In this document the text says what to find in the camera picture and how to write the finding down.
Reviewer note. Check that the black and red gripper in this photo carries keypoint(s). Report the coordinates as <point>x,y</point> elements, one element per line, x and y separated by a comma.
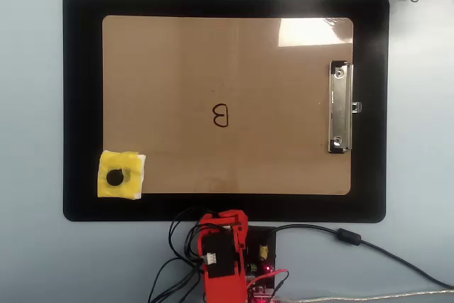
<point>221,251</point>

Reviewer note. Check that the yellow sponge with black knob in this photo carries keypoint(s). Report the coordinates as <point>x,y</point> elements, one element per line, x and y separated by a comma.
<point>106,164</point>

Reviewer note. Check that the black robot base with electronics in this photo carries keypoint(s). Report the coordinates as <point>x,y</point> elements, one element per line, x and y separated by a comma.
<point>257,235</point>

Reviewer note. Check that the metal clipboard clip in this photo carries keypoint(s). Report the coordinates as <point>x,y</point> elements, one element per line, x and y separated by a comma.
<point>338,111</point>

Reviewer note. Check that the brown clipboard board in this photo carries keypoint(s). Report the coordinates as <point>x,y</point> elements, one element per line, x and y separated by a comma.
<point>177,69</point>

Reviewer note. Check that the black rubber mat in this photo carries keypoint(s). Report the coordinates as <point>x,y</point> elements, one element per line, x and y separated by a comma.
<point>81,69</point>

